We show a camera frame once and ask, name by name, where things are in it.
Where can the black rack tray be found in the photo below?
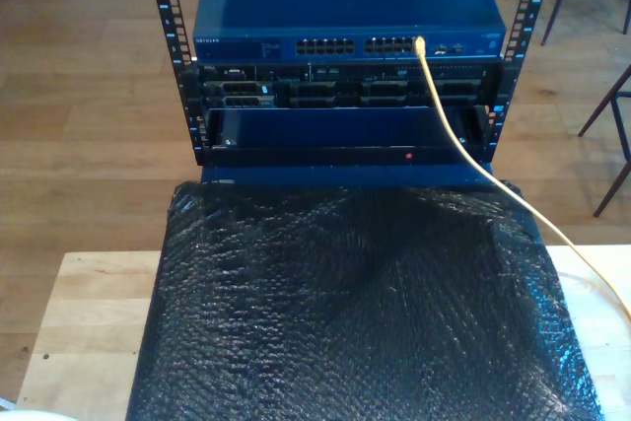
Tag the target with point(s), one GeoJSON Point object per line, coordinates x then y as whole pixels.
{"type": "Point", "coordinates": [320, 130]}

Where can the black rack server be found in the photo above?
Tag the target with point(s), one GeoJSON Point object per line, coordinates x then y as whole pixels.
{"type": "Point", "coordinates": [345, 91]}

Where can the black bubble mat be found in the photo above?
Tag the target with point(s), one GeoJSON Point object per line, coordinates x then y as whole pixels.
{"type": "Point", "coordinates": [345, 342]}

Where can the small white object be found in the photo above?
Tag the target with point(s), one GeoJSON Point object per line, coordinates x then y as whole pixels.
{"type": "Point", "coordinates": [5, 402]}

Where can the blue rack base plate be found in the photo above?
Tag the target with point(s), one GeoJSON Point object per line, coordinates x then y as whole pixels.
{"type": "Point", "coordinates": [345, 177]}

